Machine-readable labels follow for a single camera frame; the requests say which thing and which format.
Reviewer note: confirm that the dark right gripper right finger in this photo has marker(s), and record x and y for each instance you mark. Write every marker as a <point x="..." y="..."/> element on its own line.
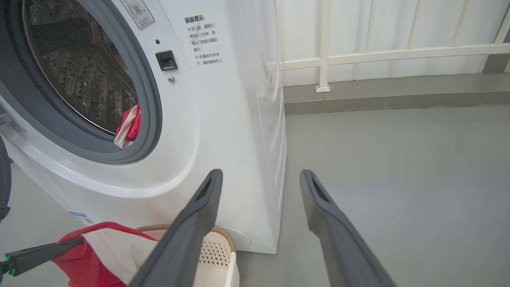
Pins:
<point x="338" y="243"/>

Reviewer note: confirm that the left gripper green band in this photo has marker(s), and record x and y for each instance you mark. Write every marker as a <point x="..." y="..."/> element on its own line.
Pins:
<point x="4" y="267"/>

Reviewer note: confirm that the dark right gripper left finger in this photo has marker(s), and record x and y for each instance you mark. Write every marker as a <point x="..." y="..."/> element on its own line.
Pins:
<point x="187" y="235"/>

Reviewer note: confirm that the red basketball jersey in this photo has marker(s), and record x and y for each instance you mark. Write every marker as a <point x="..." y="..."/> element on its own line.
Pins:
<point x="83" y="267"/>

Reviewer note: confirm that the black round glass washer door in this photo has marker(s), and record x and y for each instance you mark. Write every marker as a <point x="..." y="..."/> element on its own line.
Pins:
<point x="3" y="179"/>

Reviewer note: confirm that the red white striped shorts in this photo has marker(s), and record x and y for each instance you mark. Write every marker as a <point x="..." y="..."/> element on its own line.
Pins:
<point x="131" y="127"/>

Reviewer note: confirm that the cream perforated laundry basket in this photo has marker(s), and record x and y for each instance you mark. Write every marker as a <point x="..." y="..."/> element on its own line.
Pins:
<point x="217" y="255"/>

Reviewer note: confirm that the white front-load washing machine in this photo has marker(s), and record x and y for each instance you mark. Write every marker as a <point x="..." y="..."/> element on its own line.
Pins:
<point x="223" y="139"/>

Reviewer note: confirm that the blue white energy label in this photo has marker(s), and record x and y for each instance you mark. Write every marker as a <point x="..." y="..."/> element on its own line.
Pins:
<point x="81" y="218"/>

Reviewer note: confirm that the white metal railing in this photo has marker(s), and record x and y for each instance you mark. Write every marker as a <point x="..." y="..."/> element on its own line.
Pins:
<point x="358" y="56"/>

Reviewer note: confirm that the grey warning sticker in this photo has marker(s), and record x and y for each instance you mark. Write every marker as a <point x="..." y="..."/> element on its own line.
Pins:
<point x="139" y="12"/>

